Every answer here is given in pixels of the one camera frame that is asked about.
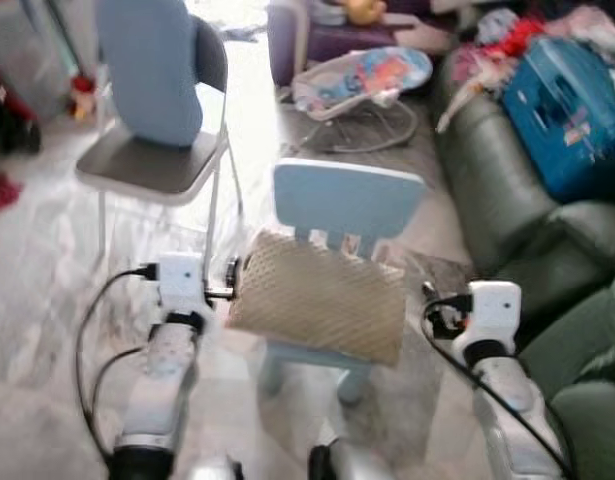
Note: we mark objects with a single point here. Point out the beige bumpy pillow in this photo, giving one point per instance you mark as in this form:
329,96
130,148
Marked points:
317,295

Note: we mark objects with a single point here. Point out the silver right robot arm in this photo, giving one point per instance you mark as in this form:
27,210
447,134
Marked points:
507,390

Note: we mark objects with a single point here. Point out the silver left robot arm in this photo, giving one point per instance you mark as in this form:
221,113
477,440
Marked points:
167,370

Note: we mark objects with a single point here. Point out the green leather sofa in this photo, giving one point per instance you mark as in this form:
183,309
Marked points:
487,180

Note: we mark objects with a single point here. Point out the light blue child chair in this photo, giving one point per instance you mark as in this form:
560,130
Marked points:
347,200

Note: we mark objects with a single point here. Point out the grey folding chair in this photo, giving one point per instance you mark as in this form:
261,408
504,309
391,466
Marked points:
147,160

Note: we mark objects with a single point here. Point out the silver left robot leg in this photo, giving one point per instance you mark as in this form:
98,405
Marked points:
215,470

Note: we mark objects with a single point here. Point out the silver robot leg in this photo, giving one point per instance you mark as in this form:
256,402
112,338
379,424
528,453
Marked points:
215,470
347,462

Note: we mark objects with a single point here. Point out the silver right robot leg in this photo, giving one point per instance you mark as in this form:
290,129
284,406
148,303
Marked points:
347,462

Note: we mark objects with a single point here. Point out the blue-grey cushion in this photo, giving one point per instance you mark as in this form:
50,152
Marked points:
147,70

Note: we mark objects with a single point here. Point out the beige doll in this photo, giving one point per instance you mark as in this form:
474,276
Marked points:
467,95

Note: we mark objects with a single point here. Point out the small red yellow toy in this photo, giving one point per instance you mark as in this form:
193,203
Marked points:
83,98

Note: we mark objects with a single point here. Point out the blue plastic crate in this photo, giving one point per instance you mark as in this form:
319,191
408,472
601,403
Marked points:
567,120

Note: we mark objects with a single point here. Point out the red floor rag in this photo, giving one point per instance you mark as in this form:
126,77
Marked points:
2,190

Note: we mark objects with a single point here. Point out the colourful baby bouncer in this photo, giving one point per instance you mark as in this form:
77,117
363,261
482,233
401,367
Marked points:
372,75

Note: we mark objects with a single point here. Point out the purple armchair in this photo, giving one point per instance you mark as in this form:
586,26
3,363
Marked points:
337,42

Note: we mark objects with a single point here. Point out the black bag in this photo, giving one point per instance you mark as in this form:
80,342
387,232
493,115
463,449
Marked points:
12,125

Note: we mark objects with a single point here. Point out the red cloth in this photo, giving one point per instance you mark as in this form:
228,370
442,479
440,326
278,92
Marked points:
517,38

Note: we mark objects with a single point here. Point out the yellow soft toy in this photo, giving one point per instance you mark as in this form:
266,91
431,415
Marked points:
365,10

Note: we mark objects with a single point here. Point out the pink and white clothes heap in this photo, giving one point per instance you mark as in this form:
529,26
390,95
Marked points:
587,25

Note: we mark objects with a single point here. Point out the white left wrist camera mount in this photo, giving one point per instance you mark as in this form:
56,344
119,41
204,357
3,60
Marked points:
179,280

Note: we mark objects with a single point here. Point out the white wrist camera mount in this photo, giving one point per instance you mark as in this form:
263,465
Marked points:
495,305
179,280

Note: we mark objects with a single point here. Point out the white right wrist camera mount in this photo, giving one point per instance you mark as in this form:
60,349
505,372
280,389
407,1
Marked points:
495,305

